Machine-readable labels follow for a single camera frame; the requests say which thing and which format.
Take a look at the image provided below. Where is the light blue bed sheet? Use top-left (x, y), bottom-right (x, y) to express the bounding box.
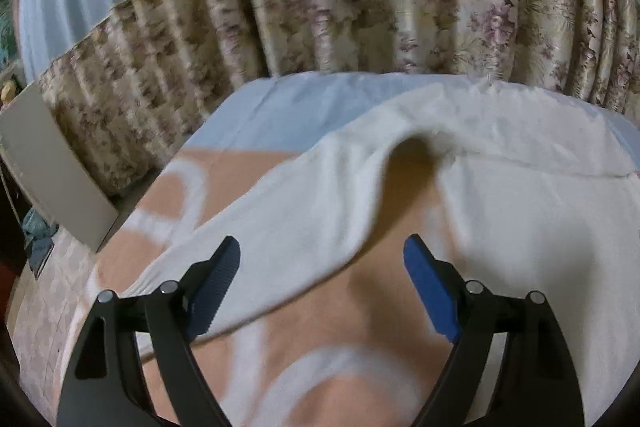
top-left (187, 72), bottom-right (640, 162)

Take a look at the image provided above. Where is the floral beige curtain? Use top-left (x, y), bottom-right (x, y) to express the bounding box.
top-left (39, 0), bottom-right (640, 198)

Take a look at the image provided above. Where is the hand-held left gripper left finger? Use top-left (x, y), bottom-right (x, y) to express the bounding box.
top-left (56, 235), bottom-right (241, 427)

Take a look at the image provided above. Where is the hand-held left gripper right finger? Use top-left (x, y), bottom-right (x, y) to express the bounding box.
top-left (403, 234), bottom-right (586, 427)

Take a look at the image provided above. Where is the white knit garment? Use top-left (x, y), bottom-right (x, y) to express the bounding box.
top-left (118, 83), bottom-right (640, 427)

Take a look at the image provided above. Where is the teal cloth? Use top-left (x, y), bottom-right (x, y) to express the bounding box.
top-left (21, 206), bottom-right (56, 258)

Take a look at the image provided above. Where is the peach and white patterned blanket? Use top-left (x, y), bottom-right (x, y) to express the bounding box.
top-left (60, 148), bottom-right (456, 427)

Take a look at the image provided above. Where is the grey flat board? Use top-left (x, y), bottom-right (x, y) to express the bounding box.
top-left (0, 83), bottom-right (121, 253)

